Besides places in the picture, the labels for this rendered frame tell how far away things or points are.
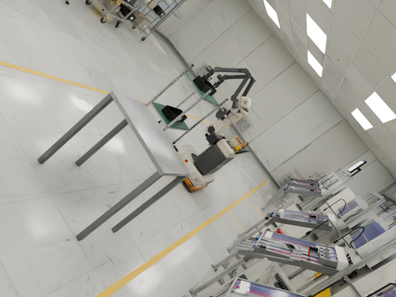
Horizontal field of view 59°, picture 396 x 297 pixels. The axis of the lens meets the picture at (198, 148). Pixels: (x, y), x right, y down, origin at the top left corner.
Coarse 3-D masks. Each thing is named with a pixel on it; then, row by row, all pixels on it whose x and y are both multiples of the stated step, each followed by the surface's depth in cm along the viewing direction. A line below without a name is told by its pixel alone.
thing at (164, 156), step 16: (112, 96) 241; (96, 112) 246; (128, 112) 240; (144, 112) 268; (80, 128) 252; (144, 128) 245; (160, 128) 274; (96, 144) 292; (144, 144) 228; (160, 144) 250; (80, 160) 297; (160, 160) 230; (176, 160) 256; (160, 176) 224; (160, 192) 267; (112, 208) 233; (144, 208) 271; (96, 224) 237
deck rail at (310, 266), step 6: (264, 252) 299; (270, 252) 298; (276, 252) 298; (288, 258) 293; (306, 264) 289; (312, 264) 287; (318, 264) 287; (318, 270) 286; (324, 270) 284; (330, 270) 283; (336, 270) 282
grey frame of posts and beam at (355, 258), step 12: (384, 216) 334; (348, 240) 327; (348, 252) 297; (372, 252) 271; (216, 264) 384; (240, 264) 301; (360, 264) 273; (216, 276) 308; (288, 276) 361; (336, 276) 278; (204, 288) 311; (312, 288) 285
